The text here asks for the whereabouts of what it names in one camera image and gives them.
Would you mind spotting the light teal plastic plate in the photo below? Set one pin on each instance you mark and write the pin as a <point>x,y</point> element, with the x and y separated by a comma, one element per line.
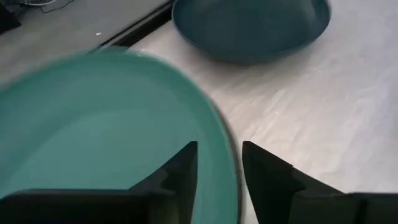
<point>102,124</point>

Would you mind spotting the black aluminium table frame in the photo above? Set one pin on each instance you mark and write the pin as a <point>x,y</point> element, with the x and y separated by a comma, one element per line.
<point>140,28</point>

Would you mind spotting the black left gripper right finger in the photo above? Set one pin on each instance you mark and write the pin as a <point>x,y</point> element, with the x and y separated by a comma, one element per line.
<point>267,186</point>

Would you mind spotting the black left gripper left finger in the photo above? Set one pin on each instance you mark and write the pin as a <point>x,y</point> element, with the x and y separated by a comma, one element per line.
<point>177,183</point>

